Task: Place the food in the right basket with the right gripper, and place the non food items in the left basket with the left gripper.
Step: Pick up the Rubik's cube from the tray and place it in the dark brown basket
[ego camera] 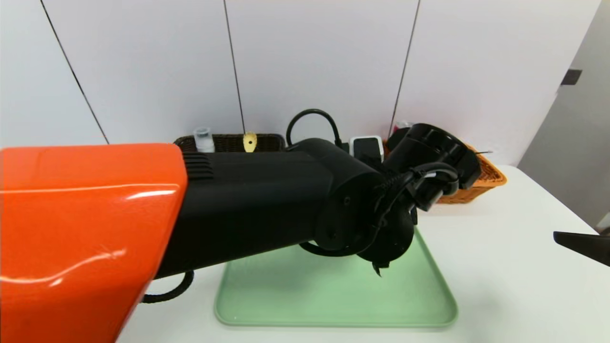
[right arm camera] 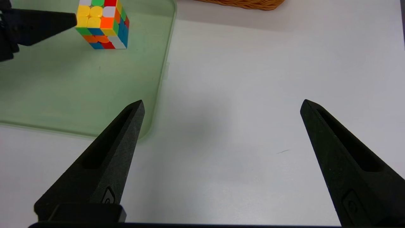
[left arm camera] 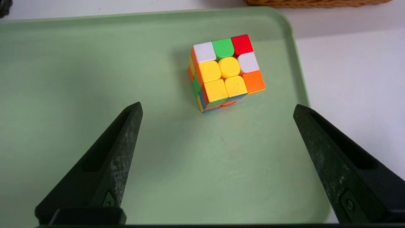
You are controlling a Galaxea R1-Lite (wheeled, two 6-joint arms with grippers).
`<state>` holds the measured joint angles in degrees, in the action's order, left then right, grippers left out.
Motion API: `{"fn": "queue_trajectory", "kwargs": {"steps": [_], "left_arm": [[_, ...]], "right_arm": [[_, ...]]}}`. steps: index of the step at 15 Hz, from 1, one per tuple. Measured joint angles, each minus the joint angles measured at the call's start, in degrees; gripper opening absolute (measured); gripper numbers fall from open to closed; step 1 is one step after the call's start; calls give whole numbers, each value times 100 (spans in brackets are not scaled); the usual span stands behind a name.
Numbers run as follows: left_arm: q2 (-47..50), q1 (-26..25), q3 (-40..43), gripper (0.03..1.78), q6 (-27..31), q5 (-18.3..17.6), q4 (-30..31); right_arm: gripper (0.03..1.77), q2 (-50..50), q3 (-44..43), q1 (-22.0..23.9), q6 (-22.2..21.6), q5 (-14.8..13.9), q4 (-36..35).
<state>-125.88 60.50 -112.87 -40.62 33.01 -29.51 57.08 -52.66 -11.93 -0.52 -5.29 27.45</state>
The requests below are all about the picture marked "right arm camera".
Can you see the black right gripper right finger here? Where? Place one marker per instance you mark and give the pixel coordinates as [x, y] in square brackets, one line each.
[351, 177]

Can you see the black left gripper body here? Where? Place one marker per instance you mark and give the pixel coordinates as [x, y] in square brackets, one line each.
[6, 47]

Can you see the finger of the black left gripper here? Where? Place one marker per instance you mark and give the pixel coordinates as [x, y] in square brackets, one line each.
[41, 25]

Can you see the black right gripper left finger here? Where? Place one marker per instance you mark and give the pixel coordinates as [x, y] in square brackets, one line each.
[101, 177]

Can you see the multicoloured puzzle cube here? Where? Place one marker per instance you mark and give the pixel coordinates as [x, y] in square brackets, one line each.
[104, 25]

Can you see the orange wicker basket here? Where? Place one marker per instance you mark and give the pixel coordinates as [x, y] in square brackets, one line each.
[246, 3]

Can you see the light green plastic tray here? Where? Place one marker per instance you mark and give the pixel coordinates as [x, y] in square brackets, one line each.
[79, 82]

